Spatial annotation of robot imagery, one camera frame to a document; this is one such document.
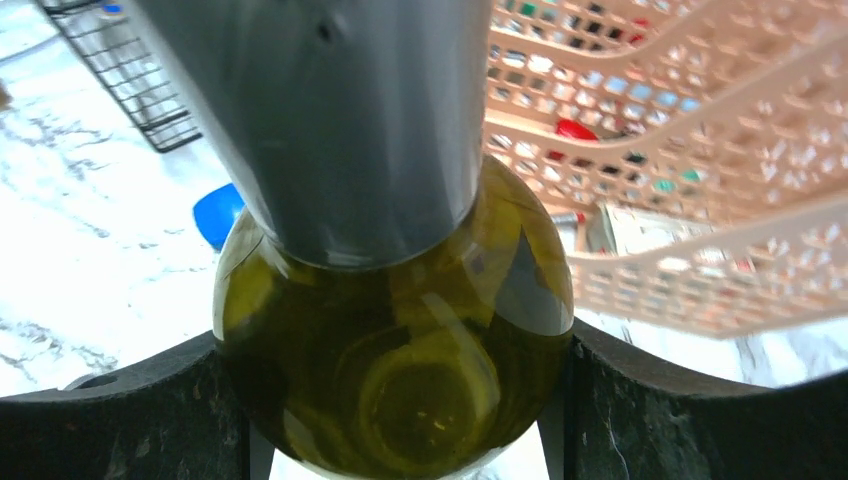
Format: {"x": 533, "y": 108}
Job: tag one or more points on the green wine bottle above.
{"x": 392, "y": 303}

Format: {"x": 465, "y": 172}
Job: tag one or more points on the black wire wine rack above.
{"x": 100, "y": 34}

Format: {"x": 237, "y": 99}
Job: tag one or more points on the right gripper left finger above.
{"x": 171, "y": 416}

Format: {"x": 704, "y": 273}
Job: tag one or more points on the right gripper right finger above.
{"x": 622, "y": 413}

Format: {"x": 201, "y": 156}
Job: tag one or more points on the blue stamp block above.
{"x": 215, "y": 214}

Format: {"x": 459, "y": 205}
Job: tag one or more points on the peach plastic file organizer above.
{"x": 728, "y": 113}

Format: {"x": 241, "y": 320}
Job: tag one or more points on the red object in organizer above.
{"x": 571, "y": 129}

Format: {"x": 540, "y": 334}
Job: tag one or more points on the white tape dispenser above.
{"x": 623, "y": 230}

